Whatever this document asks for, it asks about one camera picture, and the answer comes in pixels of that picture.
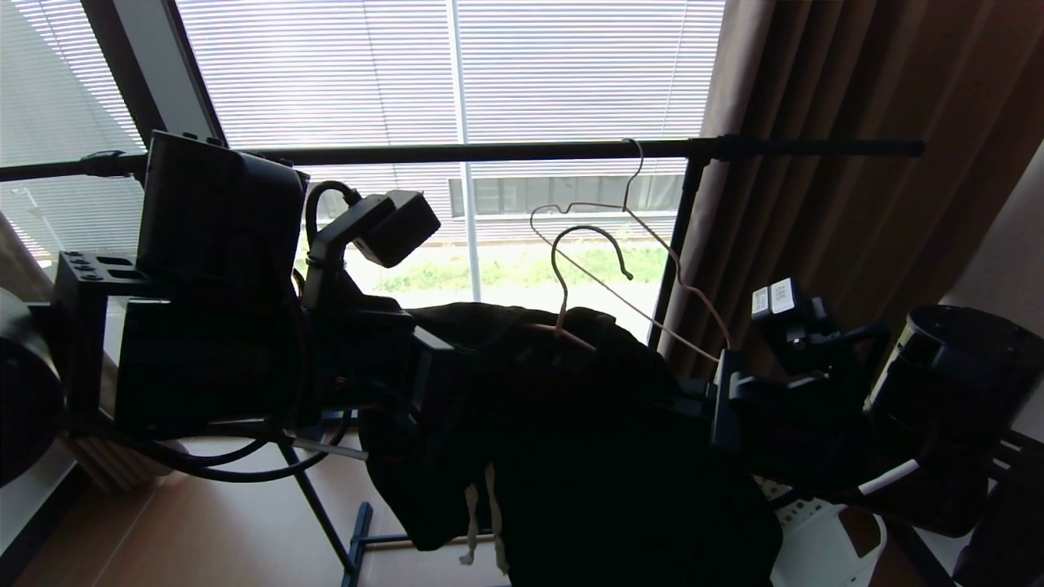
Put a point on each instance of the black shorts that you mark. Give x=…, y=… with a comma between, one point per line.
x=587, y=456

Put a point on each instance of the window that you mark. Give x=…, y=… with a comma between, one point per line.
x=367, y=81

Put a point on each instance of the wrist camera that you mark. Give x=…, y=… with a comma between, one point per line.
x=391, y=228
x=795, y=318

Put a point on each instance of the brown curtain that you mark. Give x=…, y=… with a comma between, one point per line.
x=816, y=204
x=114, y=461

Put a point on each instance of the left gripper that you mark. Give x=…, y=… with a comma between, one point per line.
x=367, y=359

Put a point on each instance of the black clothes rack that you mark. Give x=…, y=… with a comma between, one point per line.
x=530, y=151

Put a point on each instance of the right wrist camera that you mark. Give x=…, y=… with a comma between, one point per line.
x=795, y=318

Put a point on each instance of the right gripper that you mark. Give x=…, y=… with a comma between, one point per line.
x=775, y=416

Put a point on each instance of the pink clothes hanger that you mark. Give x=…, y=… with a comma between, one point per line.
x=561, y=293
x=628, y=303

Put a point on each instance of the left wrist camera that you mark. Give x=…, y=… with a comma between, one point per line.
x=391, y=228

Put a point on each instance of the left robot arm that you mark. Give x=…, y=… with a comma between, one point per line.
x=204, y=285

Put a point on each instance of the white laundry basket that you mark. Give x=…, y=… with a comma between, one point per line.
x=824, y=542

